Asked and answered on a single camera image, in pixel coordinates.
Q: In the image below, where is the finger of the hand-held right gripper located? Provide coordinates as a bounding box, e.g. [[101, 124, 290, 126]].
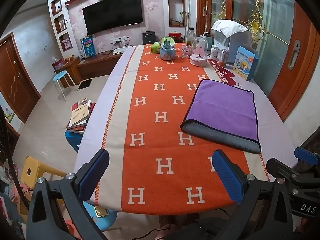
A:
[[266, 157, 304, 184], [294, 147, 320, 171]]

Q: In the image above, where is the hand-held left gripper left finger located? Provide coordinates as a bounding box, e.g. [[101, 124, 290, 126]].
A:
[[26, 149, 110, 240]]

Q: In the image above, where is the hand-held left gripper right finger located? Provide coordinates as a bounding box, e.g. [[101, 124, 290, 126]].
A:
[[212, 149, 295, 240]]

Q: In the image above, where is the purple and grey towel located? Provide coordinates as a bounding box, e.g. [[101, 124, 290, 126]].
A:
[[180, 79, 262, 154]]

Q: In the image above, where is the gold packet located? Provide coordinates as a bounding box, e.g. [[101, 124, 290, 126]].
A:
[[93, 205, 110, 218]]

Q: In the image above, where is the blue plastic stool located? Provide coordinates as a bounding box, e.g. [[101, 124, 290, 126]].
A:
[[64, 129, 83, 153], [82, 201, 118, 231]]

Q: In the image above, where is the yellow chair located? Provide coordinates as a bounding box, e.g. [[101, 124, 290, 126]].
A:
[[20, 156, 67, 188]]

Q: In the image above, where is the stack of books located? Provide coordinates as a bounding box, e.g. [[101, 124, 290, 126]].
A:
[[65, 99, 96, 132]]

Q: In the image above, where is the orange letter-printed blanket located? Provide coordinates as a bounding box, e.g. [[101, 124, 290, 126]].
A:
[[74, 43, 297, 216]]

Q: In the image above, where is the black floor mat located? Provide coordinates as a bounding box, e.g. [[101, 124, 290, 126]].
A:
[[78, 78, 93, 91]]

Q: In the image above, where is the red printed mat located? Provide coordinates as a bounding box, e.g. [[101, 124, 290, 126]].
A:
[[208, 59, 243, 89]]

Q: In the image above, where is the light blue round stool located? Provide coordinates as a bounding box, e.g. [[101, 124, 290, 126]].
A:
[[52, 70, 78, 103]]

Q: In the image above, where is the blue printed cardboard box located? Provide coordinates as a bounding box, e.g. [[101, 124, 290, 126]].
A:
[[233, 45, 259, 81]]

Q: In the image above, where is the wooden television cabinet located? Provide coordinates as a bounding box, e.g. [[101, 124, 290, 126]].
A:
[[53, 51, 126, 88]]

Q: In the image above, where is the red tissue box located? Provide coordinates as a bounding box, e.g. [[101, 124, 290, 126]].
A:
[[52, 57, 66, 71]]

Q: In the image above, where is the wooden door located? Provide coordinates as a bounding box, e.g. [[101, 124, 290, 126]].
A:
[[0, 32, 42, 124]]

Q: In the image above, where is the glass dome with pink base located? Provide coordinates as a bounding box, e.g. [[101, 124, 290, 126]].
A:
[[190, 37, 209, 67]]

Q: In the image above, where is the blue standing box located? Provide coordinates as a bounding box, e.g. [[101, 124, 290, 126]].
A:
[[80, 36, 97, 59]]

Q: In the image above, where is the white water dispenser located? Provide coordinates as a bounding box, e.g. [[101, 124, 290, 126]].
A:
[[214, 27, 253, 63]]

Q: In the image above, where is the pink figurine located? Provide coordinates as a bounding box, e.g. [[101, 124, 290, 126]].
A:
[[180, 44, 193, 58]]

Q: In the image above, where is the glass sliding door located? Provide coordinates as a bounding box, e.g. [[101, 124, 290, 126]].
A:
[[196, 0, 320, 121]]

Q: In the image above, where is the blue snow globe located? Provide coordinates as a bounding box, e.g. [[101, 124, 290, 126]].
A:
[[159, 36, 176, 61]]

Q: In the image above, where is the glass bottle with black cap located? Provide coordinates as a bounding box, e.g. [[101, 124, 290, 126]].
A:
[[185, 27, 196, 46]]

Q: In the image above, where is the white cloth cover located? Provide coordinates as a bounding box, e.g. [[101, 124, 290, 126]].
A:
[[211, 20, 251, 38]]

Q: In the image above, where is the white pole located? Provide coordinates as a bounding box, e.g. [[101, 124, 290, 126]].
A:
[[184, 0, 192, 28]]

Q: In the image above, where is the black wall television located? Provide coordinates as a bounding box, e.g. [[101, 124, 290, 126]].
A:
[[82, 0, 144, 35]]

